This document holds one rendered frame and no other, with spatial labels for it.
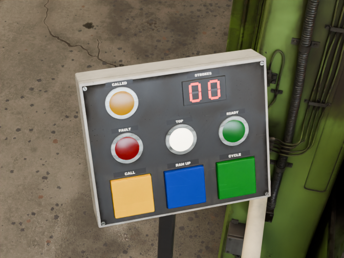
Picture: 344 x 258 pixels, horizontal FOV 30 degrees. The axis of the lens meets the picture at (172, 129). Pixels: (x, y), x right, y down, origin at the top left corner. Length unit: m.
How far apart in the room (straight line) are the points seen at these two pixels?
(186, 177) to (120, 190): 0.12
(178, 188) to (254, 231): 0.44
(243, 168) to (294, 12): 0.33
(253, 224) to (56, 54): 1.59
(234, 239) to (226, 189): 0.65
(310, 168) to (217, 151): 0.51
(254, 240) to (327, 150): 0.28
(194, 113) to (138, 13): 2.02
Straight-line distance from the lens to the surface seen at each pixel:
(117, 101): 1.12
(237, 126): 1.19
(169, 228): 1.53
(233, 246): 1.90
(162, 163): 1.18
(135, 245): 2.30
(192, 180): 1.20
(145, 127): 1.15
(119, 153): 1.15
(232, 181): 1.22
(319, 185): 1.71
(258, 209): 1.64
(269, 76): 1.41
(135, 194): 1.18
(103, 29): 3.06
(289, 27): 1.34
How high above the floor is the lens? 1.98
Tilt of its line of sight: 49 degrees down
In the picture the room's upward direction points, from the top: 3 degrees clockwise
